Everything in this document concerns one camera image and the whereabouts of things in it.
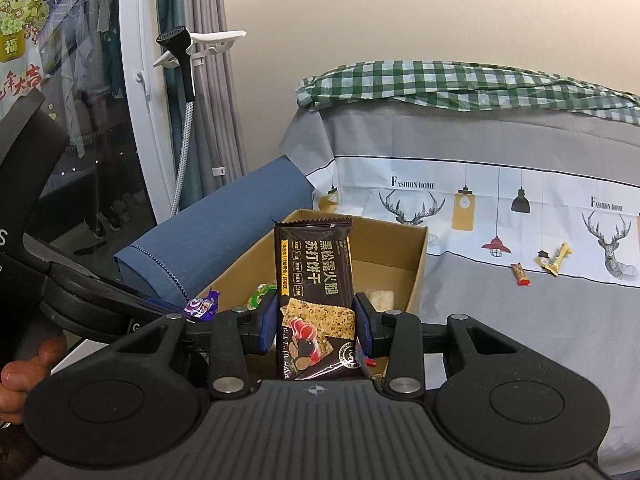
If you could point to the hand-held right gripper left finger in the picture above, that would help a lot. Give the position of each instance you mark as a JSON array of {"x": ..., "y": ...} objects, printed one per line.
[{"x": 267, "y": 321}]

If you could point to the green round snack packet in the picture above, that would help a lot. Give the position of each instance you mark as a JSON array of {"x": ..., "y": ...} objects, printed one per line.
[{"x": 262, "y": 292}]

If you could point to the white hanger holder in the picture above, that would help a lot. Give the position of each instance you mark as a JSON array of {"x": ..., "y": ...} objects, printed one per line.
[{"x": 220, "y": 37}]

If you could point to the person's left hand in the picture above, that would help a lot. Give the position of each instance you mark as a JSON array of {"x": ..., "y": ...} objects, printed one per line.
[{"x": 22, "y": 375}]

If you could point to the black garment steamer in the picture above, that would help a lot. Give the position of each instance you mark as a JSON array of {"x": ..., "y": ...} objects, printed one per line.
[{"x": 180, "y": 50}]

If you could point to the white door frame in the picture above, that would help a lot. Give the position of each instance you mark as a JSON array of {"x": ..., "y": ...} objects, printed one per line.
[{"x": 145, "y": 135}]

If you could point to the green checked cloth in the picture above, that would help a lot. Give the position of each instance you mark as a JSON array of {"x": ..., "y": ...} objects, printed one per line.
[{"x": 425, "y": 80}]

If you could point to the purple candy packet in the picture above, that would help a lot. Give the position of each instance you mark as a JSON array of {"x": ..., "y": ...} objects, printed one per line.
[{"x": 200, "y": 305}]

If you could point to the grey printed bed sheet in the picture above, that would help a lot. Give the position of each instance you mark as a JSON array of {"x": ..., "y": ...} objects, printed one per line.
[{"x": 450, "y": 135}]

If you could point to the white nougat bar packet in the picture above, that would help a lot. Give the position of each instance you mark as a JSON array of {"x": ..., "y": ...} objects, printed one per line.
[{"x": 381, "y": 299}]

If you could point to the dark brown cracker packet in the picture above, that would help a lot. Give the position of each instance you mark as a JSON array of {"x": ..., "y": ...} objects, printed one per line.
[{"x": 312, "y": 260}]

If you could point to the white curtain clip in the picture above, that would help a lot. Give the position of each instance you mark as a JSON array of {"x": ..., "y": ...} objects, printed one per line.
[{"x": 219, "y": 170}]

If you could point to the small orange snack bar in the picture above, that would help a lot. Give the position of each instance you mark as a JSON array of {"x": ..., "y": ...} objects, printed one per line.
[{"x": 520, "y": 274}]

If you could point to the brown cardboard box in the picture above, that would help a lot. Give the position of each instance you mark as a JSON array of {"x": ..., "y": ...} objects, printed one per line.
[{"x": 390, "y": 260}]

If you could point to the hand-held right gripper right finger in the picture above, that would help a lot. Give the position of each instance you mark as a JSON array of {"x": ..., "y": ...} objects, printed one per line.
[{"x": 362, "y": 322}]

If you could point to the colourful window sticker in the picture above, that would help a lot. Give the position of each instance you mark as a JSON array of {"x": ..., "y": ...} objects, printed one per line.
[{"x": 20, "y": 15}]

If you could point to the gold wrapped candy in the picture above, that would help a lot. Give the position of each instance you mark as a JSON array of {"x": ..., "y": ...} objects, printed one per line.
[{"x": 560, "y": 255}]

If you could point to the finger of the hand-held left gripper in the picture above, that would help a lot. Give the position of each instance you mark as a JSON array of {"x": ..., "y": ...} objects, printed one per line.
[{"x": 160, "y": 306}]

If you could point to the blue bolster cushion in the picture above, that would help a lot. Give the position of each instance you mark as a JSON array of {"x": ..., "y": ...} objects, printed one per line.
[{"x": 225, "y": 220}]

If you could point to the grey curtain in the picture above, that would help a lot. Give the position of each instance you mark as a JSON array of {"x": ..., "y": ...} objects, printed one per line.
[{"x": 215, "y": 110}]

